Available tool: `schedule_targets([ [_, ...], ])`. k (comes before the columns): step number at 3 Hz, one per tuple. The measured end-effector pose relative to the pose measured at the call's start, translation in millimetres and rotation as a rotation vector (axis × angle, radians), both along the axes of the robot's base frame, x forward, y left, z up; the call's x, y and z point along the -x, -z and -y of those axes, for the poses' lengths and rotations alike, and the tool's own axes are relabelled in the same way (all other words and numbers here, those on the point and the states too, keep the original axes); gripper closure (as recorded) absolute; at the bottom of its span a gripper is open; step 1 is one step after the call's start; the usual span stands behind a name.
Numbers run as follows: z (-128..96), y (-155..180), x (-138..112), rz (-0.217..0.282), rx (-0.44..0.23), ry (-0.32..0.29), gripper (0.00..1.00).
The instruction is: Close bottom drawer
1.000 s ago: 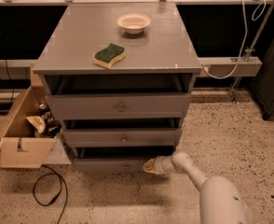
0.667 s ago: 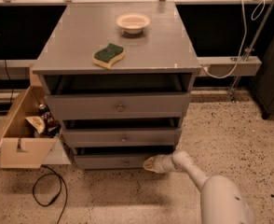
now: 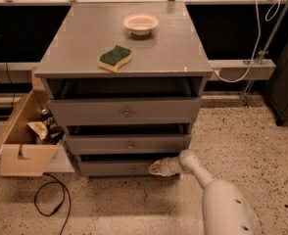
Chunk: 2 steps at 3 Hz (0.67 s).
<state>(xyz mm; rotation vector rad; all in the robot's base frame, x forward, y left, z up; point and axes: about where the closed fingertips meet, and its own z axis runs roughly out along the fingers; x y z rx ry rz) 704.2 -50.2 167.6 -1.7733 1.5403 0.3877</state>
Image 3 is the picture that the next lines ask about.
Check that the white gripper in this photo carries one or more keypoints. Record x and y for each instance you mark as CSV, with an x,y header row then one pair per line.
x,y
167,167

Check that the grey bottom drawer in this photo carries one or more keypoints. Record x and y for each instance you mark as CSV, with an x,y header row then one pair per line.
x,y
119,165

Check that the grey drawer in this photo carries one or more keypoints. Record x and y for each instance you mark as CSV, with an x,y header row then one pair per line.
x,y
109,101
132,138
119,165

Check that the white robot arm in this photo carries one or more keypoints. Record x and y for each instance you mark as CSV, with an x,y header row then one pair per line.
x,y
224,208

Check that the grey top drawer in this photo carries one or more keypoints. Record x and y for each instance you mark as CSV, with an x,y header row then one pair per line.
x,y
109,101

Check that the grey middle drawer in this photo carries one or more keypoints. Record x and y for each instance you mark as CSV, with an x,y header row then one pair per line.
x,y
132,138

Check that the grey drawer cabinet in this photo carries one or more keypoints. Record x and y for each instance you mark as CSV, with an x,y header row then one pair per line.
x,y
172,49

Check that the trash items in box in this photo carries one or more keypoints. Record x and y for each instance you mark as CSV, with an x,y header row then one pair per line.
x,y
47,130

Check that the green yellow sponge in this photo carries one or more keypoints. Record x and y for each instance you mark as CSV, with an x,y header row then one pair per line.
x,y
114,59

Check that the cardboard box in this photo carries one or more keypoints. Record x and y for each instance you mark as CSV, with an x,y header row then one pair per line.
x,y
21,155

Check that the white bowl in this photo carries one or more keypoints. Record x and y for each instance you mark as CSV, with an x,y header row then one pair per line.
x,y
141,24

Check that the metal stand pole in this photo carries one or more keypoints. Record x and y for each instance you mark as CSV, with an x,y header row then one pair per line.
x,y
257,58

